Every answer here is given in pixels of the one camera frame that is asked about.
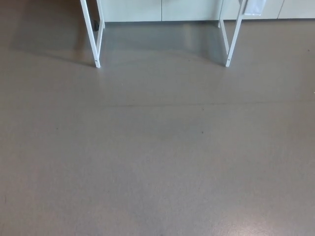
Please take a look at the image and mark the white metal desk leg frame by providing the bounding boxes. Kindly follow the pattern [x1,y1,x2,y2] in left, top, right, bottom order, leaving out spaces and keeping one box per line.
[218,0,248,67]
[80,0,106,69]

